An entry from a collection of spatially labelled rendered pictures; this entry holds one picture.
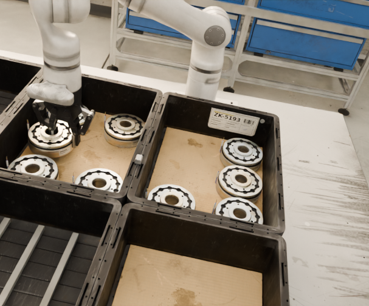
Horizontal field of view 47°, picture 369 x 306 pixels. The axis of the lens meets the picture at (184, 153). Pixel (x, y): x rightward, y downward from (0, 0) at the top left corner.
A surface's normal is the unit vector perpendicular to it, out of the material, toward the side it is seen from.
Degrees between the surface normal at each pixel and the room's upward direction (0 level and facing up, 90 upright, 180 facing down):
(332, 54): 90
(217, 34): 82
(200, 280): 0
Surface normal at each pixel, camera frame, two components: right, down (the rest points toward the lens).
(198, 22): 0.04, 0.44
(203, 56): 0.05, -0.55
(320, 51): -0.10, 0.63
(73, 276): 0.15, -0.76
